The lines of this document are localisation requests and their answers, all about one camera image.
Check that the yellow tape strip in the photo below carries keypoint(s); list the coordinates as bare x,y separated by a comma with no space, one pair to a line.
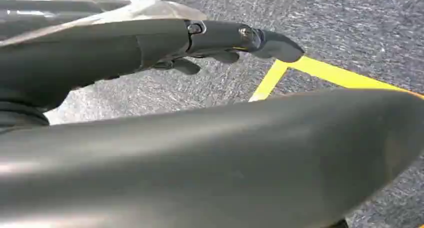
334,73
269,81

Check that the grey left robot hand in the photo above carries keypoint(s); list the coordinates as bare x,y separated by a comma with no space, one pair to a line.
198,167

